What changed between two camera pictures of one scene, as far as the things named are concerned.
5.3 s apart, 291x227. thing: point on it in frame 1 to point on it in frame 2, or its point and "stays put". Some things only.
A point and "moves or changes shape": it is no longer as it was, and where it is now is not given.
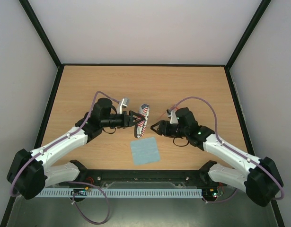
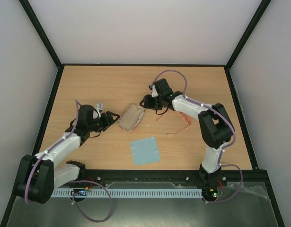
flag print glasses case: x=139 y=128 moves or changes shape
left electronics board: x=80 y=192 stays put
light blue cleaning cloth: x=145 y=151 stays put
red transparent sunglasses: x=164 y=116 moves or changes shape
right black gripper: x=162 y=128 to x=151 y=101
